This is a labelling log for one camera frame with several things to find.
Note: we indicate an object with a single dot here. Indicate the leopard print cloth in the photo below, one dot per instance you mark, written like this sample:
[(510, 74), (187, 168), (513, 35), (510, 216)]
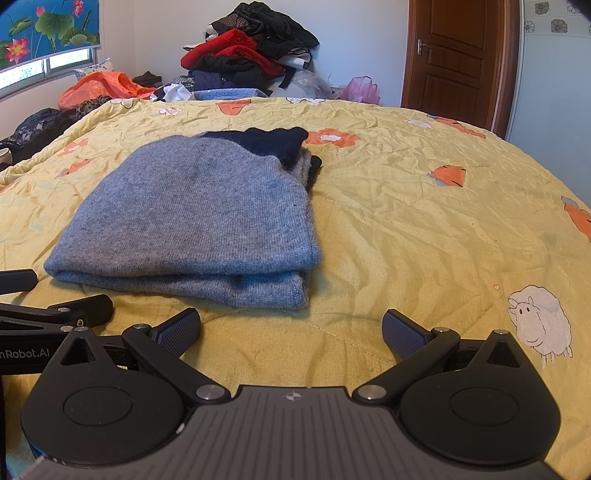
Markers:
[(90, 107)]

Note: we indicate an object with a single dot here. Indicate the pile of clothes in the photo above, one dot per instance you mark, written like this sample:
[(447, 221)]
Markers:
[(244, 46)]

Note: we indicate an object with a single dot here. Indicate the window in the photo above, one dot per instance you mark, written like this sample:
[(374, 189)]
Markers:
[(55, 64)]

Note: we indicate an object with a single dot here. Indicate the floral print pillow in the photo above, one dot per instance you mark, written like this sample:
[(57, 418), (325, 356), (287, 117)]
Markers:
[(92, 69)]

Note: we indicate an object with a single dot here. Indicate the brown wooden door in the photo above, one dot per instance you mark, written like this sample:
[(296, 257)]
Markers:
[(455, 60)]

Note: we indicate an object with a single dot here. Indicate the orange plastic bag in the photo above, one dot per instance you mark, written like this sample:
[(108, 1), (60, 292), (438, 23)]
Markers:
[(101, 87)]

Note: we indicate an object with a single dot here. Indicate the lotus print window blind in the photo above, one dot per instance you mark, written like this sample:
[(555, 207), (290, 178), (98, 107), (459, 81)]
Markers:
[(46, 30)]

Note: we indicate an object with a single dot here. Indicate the yellow printed quilt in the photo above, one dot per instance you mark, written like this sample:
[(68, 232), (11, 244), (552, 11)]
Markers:
[(415, 240)]

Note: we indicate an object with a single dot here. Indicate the light blue knit cloth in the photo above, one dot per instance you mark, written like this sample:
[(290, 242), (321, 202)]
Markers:
[(228, 94)]

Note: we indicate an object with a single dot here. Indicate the white crumpled cloth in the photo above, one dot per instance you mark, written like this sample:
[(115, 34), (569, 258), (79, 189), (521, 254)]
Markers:
[(178, 92)]

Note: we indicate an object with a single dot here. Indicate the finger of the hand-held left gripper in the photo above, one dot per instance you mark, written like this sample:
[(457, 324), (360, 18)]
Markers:
[(18, 280), (87, 310)]

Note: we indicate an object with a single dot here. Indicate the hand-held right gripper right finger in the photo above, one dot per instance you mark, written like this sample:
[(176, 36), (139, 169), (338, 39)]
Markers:
[(404, 335)]

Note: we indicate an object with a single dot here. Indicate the clear plastic bag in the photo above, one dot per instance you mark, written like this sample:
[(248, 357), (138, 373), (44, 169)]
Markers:
[(309, 85)]

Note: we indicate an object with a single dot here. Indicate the grey sweater with navy sleeves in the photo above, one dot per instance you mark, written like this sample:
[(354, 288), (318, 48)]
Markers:
[(194, 217)]

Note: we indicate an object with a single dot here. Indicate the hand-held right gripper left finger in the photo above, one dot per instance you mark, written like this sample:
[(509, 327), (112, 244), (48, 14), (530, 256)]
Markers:
[(179, 331)]

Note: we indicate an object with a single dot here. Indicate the dark brown cloth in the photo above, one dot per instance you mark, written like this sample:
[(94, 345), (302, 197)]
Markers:
[(147, 79)]

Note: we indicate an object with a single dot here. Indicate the pale floral wardrobe door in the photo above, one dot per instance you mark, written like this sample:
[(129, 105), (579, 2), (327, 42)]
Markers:
[(554, 83)]

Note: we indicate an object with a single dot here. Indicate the dark patterned cloth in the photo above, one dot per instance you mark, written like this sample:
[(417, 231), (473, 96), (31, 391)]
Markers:
[(32, 131)]

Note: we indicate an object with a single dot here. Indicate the pink plastic bag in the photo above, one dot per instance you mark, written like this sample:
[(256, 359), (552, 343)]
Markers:
[(362, 91)]

